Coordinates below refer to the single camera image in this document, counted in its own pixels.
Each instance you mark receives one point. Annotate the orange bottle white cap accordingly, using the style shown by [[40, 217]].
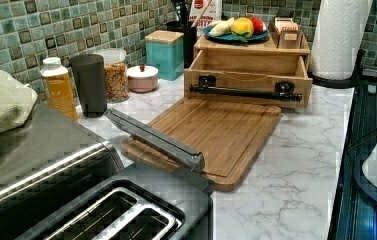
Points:
[[60, 95]]

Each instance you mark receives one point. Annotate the black utensil holder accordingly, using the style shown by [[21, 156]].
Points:
[[189, 39]]

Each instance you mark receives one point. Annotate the pink white lidded bowl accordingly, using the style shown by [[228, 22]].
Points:
[[142, 78]]

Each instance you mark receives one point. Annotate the bamboo cutting board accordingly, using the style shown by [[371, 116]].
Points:
[[230, 135]]

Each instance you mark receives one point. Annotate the stainless toaster oven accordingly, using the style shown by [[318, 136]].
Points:
[[51, 160]]

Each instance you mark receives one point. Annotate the wooden drawer with black handle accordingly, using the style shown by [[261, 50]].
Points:
[[249, 77]]

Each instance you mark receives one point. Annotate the black cylinder cup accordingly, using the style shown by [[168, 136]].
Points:
[[89, 77]]

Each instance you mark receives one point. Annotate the plush lemon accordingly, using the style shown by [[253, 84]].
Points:
[[242, 27]]

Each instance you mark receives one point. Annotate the paper towel roll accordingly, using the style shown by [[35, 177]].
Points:
[[338, 35]]

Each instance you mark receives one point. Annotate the blue plate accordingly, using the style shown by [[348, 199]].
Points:
[[230, 38]]

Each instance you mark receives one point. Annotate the red white food box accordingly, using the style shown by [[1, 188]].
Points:
[[213, 12]]

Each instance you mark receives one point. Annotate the cream folded towel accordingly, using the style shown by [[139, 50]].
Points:
[[16, 102]]

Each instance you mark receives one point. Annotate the wooden box holder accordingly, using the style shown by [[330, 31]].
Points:
[[286, 33]]

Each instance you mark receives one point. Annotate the teal canister with wooden lid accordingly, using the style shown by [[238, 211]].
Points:
[[165, 51]]

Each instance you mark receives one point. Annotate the black slot toaster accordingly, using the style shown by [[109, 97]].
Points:
[[140, 202]]

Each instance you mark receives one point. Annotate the wooden spoon handle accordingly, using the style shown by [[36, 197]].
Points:
[[203, 10]]

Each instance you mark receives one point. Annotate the plush banana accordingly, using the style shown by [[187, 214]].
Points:
[[220, 27]]

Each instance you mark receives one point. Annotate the clear cereal jar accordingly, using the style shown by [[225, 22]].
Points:
[[115, 70]]

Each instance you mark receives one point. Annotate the wooden drawer cabinet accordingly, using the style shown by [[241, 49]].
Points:
[[265, 47]]

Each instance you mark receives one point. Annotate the black paper towel stand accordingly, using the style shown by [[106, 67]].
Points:
[[350, 82]]

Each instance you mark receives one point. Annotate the plush watermelon slice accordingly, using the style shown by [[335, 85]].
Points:
[[259, 26]]

